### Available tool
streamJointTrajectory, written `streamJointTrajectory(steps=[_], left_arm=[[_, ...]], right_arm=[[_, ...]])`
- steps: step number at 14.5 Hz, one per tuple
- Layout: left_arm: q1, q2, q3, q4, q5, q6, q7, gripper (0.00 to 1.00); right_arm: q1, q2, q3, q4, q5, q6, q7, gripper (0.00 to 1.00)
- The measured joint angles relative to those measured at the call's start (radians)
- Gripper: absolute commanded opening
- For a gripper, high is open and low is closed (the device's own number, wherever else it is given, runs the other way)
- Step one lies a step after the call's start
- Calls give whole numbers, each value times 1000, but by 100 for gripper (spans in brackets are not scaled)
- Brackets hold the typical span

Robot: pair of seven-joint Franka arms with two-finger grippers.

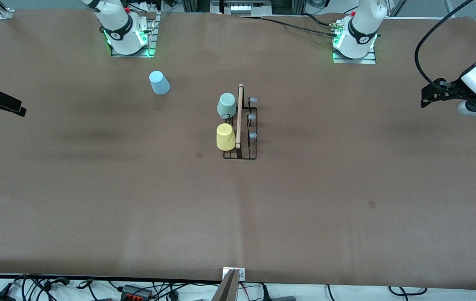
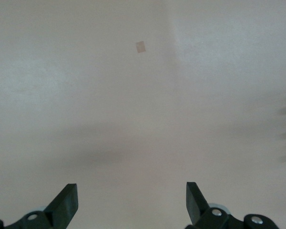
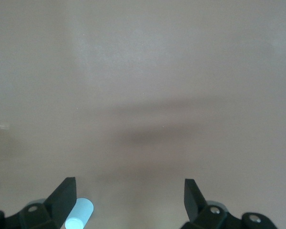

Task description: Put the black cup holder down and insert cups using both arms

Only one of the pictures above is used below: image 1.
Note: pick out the aluminium left arm base plate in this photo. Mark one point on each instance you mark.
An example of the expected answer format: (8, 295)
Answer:
(367, 61)

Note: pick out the white power strip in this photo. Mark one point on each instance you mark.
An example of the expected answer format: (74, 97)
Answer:
(151, 6)

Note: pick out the brown table cover sheet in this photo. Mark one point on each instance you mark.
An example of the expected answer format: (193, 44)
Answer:
(238, 230)

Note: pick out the pale green plastic cup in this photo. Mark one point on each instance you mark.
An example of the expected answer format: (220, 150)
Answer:
(226, 104)

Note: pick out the light blue plastic cup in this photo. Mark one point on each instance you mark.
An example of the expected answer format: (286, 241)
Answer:
(159, 82)

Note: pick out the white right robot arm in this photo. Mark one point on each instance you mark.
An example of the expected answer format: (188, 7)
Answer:
(121, 29)

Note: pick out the yellow plastic cup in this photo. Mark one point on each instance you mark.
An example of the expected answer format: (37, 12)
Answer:
(225, 137)

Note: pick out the black orange connector block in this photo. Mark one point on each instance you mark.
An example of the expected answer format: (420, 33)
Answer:
(136, 292)

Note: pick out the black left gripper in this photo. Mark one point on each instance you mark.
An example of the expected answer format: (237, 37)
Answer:
(454, 90)

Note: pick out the aluminium camera stand profile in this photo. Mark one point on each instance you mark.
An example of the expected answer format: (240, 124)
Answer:
(227, 288)

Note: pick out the grey terminal device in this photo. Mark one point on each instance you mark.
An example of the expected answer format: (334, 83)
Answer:
(241, 7)

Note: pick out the aluminium right arm base plate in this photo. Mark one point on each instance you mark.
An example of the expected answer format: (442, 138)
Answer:
(152, 42)

